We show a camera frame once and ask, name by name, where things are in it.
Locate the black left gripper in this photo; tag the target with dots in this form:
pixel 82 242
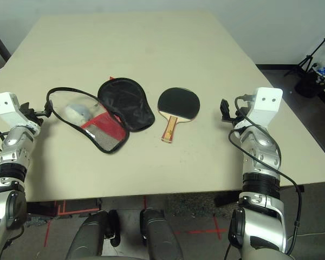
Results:
pixel 31 112

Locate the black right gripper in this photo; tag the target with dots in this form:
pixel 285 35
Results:
pixel 240 117

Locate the white grey fluffy ball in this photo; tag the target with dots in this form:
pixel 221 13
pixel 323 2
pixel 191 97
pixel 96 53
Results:
pixel 77 113

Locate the black rubber ping-pong paddle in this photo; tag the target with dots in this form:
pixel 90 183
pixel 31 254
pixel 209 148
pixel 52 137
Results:
pixel 178 103

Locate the black red paddle case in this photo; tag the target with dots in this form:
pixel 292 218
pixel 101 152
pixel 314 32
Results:
pixel 130 103

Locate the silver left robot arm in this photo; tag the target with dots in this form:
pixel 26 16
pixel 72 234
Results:
pixel 13 140

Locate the black bin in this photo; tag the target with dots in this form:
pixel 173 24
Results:
pixel 308 84

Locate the black tripod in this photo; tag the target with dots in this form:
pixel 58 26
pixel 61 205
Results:
pixel 306 58

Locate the pile of plastic bottles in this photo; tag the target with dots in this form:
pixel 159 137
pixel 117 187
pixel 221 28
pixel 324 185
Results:
pixel 323 71

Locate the grey left robot leg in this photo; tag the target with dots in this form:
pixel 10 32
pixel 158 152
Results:
pixel 89 235

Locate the grey robot leg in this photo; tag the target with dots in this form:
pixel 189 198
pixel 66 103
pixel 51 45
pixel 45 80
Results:
pixel 89 235
pixel 159 233

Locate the grey right robot leg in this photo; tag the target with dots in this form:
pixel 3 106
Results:
pixel 159 233

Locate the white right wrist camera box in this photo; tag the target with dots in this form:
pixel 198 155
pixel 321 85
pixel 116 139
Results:
pixel 265 105

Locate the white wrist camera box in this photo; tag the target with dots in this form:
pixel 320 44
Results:
pixel 265 105
pixel 5 108

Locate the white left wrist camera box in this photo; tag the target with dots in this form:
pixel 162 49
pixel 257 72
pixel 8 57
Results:
pixel 5 108

